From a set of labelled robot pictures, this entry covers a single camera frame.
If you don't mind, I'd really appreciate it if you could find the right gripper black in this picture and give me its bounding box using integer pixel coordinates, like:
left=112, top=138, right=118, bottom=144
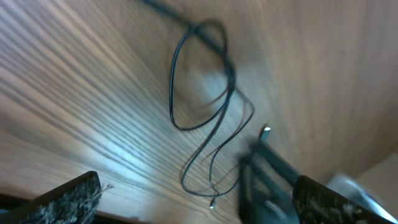
left=238, top=140, right=300, bottom=224

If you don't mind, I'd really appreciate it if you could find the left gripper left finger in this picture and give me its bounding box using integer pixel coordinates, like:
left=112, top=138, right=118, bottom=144
left=1, top=171, right=103, bottom=224

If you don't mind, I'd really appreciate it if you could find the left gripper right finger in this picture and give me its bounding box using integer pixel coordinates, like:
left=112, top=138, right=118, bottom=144
left=292, top=175, right=390, bottom=224

